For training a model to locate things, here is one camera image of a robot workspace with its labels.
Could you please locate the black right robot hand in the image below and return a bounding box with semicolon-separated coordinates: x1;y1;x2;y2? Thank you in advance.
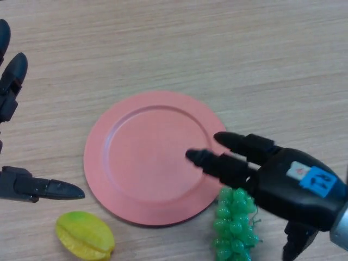
185;132;348;261

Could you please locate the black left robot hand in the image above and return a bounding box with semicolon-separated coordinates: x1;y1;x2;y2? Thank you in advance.
0;18;85;204

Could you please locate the green grapes bunch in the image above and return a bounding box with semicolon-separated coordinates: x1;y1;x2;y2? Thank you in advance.
210;187;263;261

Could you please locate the pink round plate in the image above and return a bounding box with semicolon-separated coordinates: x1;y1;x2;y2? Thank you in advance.
83;91;231;228

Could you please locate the yellow green starfruit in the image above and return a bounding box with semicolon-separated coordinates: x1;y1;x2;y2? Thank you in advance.
55;211;116;261

